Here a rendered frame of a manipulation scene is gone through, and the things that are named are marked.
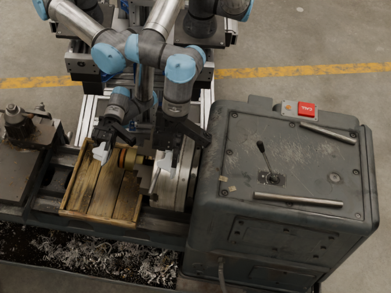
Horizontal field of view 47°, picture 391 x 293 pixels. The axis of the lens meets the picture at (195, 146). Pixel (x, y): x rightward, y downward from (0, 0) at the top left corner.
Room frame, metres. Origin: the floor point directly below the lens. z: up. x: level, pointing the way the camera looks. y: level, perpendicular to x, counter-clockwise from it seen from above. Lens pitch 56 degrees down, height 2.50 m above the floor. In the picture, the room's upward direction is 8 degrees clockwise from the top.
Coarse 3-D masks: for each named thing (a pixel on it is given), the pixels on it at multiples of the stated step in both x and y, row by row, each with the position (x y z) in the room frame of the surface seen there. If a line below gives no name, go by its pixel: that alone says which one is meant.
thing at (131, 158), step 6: (120, 150) 0.88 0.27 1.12; (126, 150) 0.89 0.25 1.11; (132, 150) 0.89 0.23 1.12; (120, 156) 0.86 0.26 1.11; (126, 156) 0.86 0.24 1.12; (132, 156) 0.86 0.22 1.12; (138, 156) 0.87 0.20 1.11; (144, 156) 0.90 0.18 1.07; (120, 162) 0.84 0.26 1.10; (126, 162) 0.84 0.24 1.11; (132, 162) 0.84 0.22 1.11; (138, 162) 0.85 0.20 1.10; (144, 162) 0.88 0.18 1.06; (120, 168) 0.84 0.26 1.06; (126, 168) 0.83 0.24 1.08; (132, 168) 0.83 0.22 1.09
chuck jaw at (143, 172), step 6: (138, 168) 0.82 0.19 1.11; (144, 168) 0.83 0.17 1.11; (150, 168) 0.83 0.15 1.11; (138, 174) 0.79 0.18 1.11; (144, 174) 0.80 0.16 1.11; (150, 174) 0.80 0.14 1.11; (138, 180) 0.78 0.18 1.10; (144, 180) 0.77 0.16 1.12; (150, 180) 0.78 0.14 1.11; (144, 186) 0.75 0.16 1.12; (144, 192) 0.73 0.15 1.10; (150, 198) 0.72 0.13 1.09; (156, 198) 0.72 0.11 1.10
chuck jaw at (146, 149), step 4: (152, 128) 0.94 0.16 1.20; (152, 132) 0.93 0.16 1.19; (152, 136) 0.92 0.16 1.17; (144, 140) 0.91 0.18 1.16; (148, 140) 0.91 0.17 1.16; (140, 144) 0.92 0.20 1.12; (144, 144) 0.90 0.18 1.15; (148, 144) 0.90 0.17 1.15; (140, 148) 0.89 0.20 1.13; (144, 148) 0.89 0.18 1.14; (148, 148) 0.89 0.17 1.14; (140, 152) 0.88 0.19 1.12; (144, 152) 0.88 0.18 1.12; (148, 152) 0.88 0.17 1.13; (152, 152) 0.88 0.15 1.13; (152, 156) 0.87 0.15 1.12
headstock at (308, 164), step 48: (240, 144) 0.89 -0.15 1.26; (288, 144) 0.91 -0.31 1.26; (336, 144) 0.94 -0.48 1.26; (240, 192) 0.70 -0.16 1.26; (288, 192) 0.73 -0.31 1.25; (336, 192) 0.75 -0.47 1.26; (192, 240) 0.65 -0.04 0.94; (240, 240) 0.65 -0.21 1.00; (288, 240) 0.64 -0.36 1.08; (336, 240) 0.65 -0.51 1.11
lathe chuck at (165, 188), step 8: (184, 136) 0.90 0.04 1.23; (160, 152) 0.82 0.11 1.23; (152, 176) 0.75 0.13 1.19; (160, 176) 0.75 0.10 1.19; (168, 176) 0.76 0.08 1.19; (176, 176) 0.76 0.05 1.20; (160, 184) 0.74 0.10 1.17; (168, 184) 0.74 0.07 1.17; (176, 184) 0.74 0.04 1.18; (152, 192) 0.72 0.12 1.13; (160, 192) 0.72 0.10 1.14; (168, 192) 0.72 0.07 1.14; (152, 200) 0.71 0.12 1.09; (160, 200) 0.71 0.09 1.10; (168, 200) 0.71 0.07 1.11; (168, 208) 0.71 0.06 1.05
